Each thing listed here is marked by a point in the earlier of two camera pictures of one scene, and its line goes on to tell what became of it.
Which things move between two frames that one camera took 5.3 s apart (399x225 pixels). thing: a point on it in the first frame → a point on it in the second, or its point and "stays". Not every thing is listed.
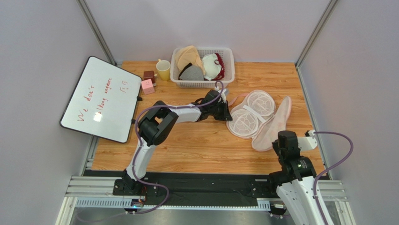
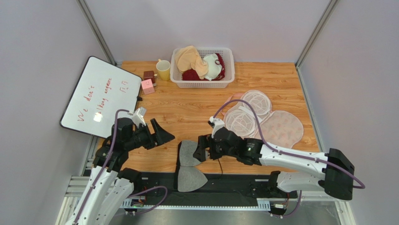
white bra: x=211 y=66 stays
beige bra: x=185 y=55 stays
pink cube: x=147 y=86 stays
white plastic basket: x=229 y=75 stays
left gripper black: x=225 y=116 → x=159 y=136
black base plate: x=188 y=188 stays
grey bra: x=190 y=72 → x=189 y=176
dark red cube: x=148 y=75 stays
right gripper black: x=277 y=150 → x=207 y=148
